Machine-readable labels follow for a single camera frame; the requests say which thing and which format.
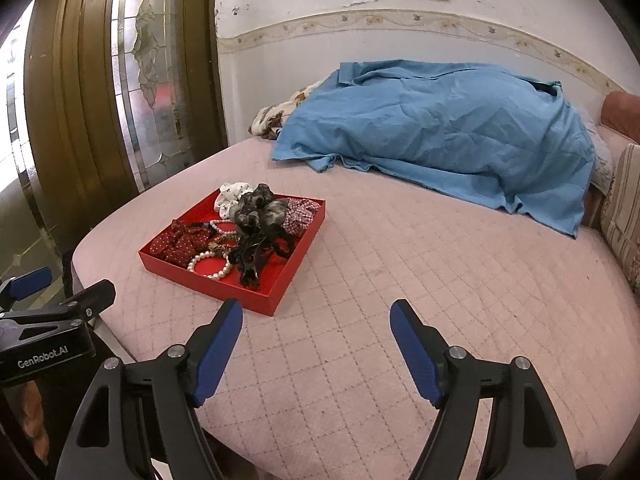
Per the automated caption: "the red polka dot bow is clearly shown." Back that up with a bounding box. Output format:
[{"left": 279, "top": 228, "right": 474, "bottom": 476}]
[{"left": 148, "top": 219, "right": 215, "bottom": 269}]

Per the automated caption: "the white pearl bracelet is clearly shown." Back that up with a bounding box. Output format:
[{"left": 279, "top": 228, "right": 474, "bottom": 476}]
[{"left": 186, "top": 249, "right": 234, "bottom": 282}]

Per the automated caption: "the pearl beaded hair accessory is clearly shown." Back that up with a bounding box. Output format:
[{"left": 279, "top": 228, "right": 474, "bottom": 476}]
[{"left": 206, "top": 219, "right": 238, "bottom": 234}]

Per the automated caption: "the white floral scrunchie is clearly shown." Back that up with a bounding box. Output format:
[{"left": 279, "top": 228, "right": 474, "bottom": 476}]
[{"left": 214, "top": 182, "right": 254, "bottom": 220}]

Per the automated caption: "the grey black sheer scrunchie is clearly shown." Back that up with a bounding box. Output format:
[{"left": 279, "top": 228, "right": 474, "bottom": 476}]
[{"left": 232, "top": 183, "right": 292, "bottom": 242}]

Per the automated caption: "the red white checkered scrunchie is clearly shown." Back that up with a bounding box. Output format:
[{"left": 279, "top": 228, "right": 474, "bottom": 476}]
[{"left": 282, "top": 198, "right": 320, "bottom": 236}]

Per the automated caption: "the leopard print scrunchie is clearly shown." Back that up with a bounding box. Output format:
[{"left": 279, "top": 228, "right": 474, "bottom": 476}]
[{"left": 207, "top": 231, "right": 241, "bottom": 257}]

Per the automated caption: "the black hair claw clip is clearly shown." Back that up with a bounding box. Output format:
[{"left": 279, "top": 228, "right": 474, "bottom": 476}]
[{"left": 228, "top": 233, "right": 295, "bottom": 290}]

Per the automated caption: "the person's left hand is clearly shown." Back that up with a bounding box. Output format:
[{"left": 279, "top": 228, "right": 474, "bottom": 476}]
[{"left": 20, "top": 382, "right": 50, "bottom": 465}]

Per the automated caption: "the red shallow tray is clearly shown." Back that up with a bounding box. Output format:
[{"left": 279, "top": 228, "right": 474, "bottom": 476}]
[{"left": 139, "top": 184, "right": 326, "bottom": 316}]

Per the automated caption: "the pink quilted mattress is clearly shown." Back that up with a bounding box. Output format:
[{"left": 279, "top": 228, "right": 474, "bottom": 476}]
[{"left": 73, "top": 139, "right": 639, "bottom": 479}]

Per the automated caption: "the brown wooden glass door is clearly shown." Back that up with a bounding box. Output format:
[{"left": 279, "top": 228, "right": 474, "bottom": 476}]
[{"left": 1, "top": 0, "right": 228, "bottom": 280}]

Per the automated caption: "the striped floral cushion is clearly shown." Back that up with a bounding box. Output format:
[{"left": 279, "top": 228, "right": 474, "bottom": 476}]
[{"left": 600, "top": 144, "right": 640, "bottom": 295}]

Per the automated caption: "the patterned blanket under sheet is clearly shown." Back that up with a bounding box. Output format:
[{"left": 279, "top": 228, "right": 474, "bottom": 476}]
[{"left": 247, "top": 80, "right": 323, "bottom": 140}]

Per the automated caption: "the blue bed sheet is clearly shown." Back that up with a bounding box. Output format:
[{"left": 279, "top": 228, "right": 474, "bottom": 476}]
[{"left": 272, "top": 60, "right": 596, "bottom": 236}]

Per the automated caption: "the brown pink pillow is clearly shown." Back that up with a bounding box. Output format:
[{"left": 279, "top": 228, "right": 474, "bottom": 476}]
[{"left": 597, "top": 91, "right": 640, "bottom": 166}]

